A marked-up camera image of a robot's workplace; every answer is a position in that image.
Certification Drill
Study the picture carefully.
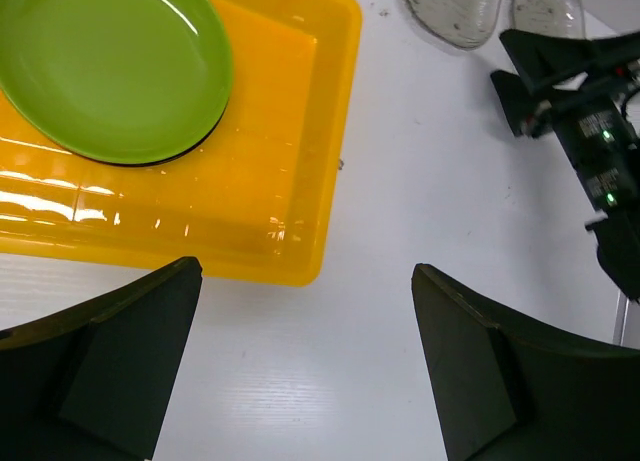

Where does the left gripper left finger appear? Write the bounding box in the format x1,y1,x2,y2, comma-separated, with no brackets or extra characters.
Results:
1,257,202,460

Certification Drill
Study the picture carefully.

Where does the green plate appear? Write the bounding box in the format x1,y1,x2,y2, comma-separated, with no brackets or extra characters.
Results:
1,0,233,166

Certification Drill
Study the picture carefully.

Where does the yellow plastic bin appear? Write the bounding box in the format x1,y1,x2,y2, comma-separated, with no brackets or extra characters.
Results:
1,0,362,286

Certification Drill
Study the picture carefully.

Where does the aluminium rail right side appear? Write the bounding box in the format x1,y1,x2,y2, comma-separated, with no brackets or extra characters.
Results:
612,291,629,346

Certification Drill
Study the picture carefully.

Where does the clear glass plate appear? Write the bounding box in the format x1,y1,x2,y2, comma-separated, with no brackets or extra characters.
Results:
404,0,502,51
510,0,585,39

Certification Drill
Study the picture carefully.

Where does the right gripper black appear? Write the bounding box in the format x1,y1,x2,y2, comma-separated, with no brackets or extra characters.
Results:
490,29,639,213

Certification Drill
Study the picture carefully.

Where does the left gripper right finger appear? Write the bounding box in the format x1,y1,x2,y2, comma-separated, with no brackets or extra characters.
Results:
412,264,639,460

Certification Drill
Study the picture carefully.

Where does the black plate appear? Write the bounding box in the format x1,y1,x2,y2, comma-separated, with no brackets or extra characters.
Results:
74,95,232,169

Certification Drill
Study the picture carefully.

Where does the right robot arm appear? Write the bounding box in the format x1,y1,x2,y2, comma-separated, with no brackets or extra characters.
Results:
491,29,639,301

